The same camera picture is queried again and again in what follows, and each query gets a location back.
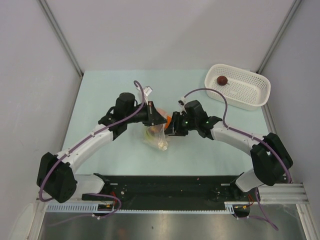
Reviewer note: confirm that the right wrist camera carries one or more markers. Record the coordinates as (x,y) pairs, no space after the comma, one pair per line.
(182,102)

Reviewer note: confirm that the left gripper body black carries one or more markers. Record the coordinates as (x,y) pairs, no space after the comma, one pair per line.
(148,122)

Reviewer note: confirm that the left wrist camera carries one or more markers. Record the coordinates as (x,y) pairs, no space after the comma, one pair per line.
(147,90)

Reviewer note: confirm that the fake green onion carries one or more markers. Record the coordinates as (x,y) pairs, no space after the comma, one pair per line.
(148,134)

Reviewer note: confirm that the clear zip top bag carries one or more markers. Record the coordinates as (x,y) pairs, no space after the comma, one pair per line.
(155,136)

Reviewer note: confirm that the dark purple fake fruit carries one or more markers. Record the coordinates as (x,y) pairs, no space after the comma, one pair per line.
(222,80)

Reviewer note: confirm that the red fake persimmon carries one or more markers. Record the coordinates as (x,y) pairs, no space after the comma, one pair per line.
(156,128)

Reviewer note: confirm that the white slotted cable duct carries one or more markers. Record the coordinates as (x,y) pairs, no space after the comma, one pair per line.
(72,207)

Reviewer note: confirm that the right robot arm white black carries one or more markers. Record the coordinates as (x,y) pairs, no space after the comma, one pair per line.
(270,159)

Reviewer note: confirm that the orange fake tangerine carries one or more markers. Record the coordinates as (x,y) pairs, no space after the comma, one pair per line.
(168,119)

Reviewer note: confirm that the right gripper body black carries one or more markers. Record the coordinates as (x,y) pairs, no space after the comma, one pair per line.
(185,124)

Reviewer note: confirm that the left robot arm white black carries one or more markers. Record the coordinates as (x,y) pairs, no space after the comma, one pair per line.
(56,171)

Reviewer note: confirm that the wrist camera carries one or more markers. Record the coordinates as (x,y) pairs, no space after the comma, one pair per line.
(182,102)
(147,90)

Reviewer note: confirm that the white perforated plastic basket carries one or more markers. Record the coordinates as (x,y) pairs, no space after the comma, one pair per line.
(245,89)

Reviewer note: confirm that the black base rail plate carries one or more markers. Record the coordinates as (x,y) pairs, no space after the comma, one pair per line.
(171,193)

